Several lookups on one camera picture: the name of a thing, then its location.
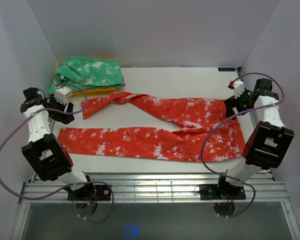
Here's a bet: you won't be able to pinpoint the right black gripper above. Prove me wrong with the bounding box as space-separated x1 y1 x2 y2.
223 88 255 120

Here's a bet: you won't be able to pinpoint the red tie-dye trousers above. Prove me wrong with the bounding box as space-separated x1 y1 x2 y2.
58 91 245 163

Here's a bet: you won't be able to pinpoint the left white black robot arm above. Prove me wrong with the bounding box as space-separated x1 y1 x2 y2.
20 86 96 200

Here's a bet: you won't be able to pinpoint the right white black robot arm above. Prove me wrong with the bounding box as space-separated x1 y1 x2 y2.
215 78 294 199

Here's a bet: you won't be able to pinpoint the yellow folded trousers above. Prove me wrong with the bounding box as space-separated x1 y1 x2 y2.
55 57 117 98

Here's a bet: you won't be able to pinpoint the green tie-dye trousers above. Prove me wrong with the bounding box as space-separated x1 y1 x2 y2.
47 56 123 95

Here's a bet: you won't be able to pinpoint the dark table label sticker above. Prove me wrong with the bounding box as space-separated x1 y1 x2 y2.
217 67 236 72

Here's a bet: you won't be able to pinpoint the purple folded garment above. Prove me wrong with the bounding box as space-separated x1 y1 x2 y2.
121 75 126 87

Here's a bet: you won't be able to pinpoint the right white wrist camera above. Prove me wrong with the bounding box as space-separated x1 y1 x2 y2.
228 80 245 99

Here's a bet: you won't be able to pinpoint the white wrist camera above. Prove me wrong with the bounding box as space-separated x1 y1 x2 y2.
228 80 245 99
53 86 73 105

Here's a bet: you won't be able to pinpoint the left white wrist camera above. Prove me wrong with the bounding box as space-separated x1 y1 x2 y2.
53 86 73 105

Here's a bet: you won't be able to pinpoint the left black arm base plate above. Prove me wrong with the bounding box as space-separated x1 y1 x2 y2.
66 184 111 202

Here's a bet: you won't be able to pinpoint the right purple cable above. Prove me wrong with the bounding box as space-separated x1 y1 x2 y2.
192 72 286 219

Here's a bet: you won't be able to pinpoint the purple cable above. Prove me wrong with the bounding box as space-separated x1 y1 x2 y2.
192 72 286 219
0 83 115 224

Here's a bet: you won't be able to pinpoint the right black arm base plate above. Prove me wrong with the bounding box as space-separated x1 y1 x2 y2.
198 184 246 200

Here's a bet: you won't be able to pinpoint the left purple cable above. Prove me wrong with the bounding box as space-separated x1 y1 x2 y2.
0 83 115 224

